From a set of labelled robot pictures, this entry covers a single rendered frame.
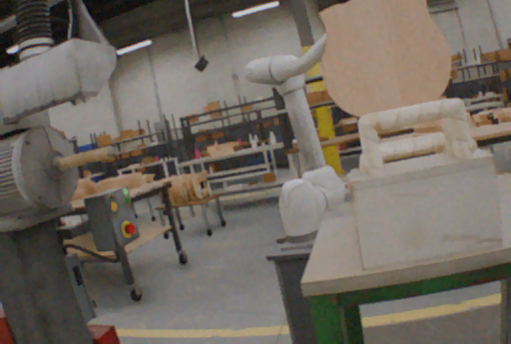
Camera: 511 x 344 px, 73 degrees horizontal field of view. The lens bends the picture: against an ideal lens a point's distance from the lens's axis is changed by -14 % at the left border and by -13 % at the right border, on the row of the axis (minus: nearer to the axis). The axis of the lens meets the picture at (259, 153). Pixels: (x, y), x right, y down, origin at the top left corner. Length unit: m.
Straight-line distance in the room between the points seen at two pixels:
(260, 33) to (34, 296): 11.61
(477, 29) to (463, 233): 12.03
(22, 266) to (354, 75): 1.13
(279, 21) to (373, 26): 11.33
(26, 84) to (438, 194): 0.97
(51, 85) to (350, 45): 0.77
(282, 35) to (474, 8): 5.91
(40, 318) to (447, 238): 1.16
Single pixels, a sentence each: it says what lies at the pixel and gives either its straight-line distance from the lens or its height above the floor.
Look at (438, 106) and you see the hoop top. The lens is 0.73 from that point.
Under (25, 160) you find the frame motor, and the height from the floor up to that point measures 1.28.
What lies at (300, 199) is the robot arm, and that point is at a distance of 1.63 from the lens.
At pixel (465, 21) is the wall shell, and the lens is 12.64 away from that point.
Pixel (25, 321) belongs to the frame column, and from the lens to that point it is 1.43.
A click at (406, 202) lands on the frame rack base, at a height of 1.05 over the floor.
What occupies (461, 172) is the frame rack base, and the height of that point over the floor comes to 1.08.
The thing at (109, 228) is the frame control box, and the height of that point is 1.00.
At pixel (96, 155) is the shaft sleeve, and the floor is 1.25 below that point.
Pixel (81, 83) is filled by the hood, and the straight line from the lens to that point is 0.96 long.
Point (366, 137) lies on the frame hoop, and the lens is 0.72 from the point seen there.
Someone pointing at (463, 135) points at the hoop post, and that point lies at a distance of 0.74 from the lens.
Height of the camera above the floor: 1.23
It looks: 4 degrees down
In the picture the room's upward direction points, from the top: 12 degrees counter-clockwise
